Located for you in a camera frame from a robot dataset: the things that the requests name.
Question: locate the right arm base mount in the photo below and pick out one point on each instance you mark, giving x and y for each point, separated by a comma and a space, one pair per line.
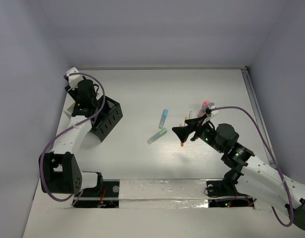
224, 195

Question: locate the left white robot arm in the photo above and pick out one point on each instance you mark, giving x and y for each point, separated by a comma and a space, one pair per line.
59, 164

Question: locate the white slotted organizer box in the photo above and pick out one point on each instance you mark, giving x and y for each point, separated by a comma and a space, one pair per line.
69, 110

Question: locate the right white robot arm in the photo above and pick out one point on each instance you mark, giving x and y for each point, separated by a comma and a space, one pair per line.
248, 174

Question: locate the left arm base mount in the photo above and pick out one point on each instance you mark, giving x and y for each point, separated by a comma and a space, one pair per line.
108, 197

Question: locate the black slotted organizer box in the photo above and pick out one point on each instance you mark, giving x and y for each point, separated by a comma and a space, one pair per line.
107, 119

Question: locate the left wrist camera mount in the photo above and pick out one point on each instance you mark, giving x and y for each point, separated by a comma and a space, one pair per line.
73, 77

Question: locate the green highlighter centre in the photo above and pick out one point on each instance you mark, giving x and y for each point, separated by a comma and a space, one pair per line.
157, 136

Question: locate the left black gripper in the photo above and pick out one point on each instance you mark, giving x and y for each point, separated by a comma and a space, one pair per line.
70, 89

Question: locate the blue highlighter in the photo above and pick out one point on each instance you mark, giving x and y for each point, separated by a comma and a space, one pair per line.
163, 119

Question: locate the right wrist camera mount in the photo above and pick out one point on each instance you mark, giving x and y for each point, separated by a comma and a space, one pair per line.
210, 112

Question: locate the aluminium side rail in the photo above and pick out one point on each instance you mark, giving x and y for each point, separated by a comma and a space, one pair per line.
255, 106

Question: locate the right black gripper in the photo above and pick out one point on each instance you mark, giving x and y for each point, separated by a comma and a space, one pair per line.
182, 132

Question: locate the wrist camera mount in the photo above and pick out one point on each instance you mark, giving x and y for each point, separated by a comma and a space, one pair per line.
210, 112
73, 77

